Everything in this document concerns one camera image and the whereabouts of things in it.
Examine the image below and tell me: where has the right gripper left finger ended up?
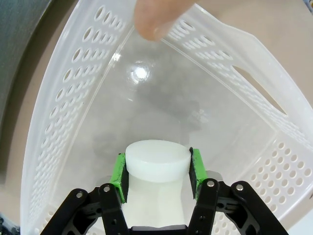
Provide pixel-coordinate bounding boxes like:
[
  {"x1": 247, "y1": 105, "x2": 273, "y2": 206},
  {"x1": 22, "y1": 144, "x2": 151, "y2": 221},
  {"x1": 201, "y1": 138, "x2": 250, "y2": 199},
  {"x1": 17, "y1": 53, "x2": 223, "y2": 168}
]
[{"x1": 43, "y1": 152, "x2": 130, "y2": 235}]

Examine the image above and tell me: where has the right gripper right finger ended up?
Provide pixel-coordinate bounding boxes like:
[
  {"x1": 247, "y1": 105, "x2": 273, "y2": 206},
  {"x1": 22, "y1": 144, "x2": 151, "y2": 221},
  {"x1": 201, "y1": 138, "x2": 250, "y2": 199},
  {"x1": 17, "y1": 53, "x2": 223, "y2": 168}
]
[{"x1": 188, "y1": 146, "x2": 289, "y2": 235}]

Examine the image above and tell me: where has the white plastic erlenmeyer flask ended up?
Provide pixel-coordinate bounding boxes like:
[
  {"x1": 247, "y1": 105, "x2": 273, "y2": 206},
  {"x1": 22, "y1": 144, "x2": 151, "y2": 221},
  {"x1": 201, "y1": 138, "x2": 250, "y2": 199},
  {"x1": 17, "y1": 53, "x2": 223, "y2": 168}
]
[{"x1": 122, "y1": 140, "x2": 196, "y2": 227}]

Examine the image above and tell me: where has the person's left hand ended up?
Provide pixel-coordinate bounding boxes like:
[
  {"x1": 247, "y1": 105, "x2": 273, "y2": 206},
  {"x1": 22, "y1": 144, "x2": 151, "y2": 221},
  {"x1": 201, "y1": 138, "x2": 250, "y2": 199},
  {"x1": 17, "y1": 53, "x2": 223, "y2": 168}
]
[{"x1": 134, "y1": 0, "x2": 196, "y2": 42}]

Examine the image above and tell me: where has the white perforated plastic basket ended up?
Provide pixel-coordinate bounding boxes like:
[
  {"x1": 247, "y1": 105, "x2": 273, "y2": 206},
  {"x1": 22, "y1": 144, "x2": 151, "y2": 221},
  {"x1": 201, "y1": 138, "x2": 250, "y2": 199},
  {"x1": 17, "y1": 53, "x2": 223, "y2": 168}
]
[{"x1": 19, "y1": 0, "x2": 313, "y2": 235}]

